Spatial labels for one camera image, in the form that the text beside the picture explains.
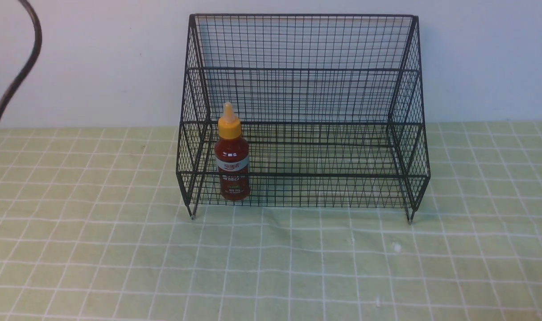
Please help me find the red sauce bottle yellow cap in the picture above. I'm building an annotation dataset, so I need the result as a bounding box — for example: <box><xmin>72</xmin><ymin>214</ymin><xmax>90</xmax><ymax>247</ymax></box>
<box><xmin>214</xmin><ymin>102</ymin><xmax>251</xmax><ymax>202</ymax></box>

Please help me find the green checkered tablecloth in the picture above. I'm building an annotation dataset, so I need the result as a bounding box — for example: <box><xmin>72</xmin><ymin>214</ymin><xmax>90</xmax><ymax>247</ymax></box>
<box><xmin>0</xmin><ymin>122</ymin><xmax>542</xmax><ymax>321</ymax></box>

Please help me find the black wire mesh shelf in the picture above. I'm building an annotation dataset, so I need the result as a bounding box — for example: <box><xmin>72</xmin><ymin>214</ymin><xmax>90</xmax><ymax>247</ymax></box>
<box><xmin>176</xmin><ymin>13</ymin><xmax>430</xmax><ymax>223</ymax></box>

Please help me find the black cable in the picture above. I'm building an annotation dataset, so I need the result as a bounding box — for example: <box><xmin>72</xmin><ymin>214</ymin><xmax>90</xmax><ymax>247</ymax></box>
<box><xmin>0</xmin><ymin>0</ymin><xmax>43</xmax><ymax>172</ymax></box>

